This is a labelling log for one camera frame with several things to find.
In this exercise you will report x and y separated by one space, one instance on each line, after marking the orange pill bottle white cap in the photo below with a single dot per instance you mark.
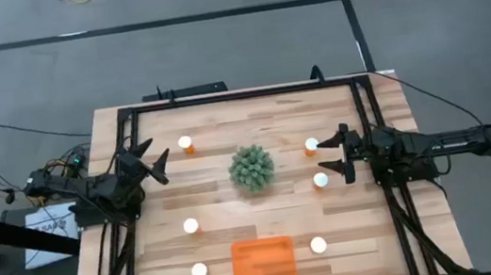
311 144
321 179
199 271
185 142
190 225
318 245

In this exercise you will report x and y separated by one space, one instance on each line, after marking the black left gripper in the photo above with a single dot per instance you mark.
134 166

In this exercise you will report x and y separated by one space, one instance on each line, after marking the black controller box green light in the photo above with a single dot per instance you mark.
77 159

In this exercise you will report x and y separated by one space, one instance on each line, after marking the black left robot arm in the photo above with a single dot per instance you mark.
90 186

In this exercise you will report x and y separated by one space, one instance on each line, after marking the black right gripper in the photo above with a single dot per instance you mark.
357 151

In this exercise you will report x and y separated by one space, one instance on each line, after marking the white cardboard box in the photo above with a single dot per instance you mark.
48 225

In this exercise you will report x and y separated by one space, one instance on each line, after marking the orange translucent plastic basket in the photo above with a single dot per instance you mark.
263 261

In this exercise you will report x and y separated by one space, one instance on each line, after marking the black power strip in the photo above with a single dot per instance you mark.
184 91

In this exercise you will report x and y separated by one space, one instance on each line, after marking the black metal table frame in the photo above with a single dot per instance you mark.
244 95

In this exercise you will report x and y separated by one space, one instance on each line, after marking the green artificial plant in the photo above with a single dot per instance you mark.
252 169

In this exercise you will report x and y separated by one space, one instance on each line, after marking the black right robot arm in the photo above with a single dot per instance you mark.
441 140

